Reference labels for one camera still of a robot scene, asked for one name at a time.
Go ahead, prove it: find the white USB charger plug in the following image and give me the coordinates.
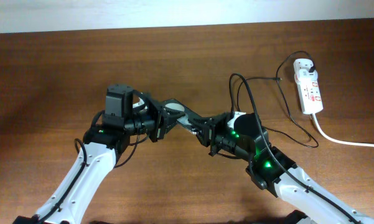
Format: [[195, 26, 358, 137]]
[[294, 68, 318, 85]]

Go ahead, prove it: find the white power strip cord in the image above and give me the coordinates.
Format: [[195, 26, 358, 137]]
[[309, 113, 374, 149]]

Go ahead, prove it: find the black smartphone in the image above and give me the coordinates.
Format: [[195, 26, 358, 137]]
[[161, 98, 202, 134]]

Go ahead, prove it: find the white power strip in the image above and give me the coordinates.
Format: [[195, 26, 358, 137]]
[[293, 58, 323, 114]]

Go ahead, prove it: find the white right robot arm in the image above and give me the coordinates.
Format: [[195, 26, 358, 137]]
[[179, 112, 374, 223]]

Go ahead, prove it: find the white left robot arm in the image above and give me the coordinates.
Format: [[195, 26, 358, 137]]
[[13, 90, 195, 224]]

